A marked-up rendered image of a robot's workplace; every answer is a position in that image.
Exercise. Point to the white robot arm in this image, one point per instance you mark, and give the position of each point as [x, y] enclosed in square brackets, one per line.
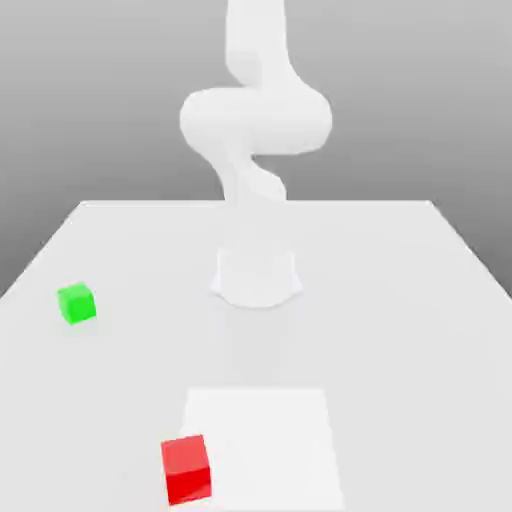
[256, 120]

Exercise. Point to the small green cube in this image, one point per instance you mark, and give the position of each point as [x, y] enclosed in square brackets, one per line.
[76, 304]

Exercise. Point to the small red cube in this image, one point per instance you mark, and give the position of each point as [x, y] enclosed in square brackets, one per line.
[186, 470]

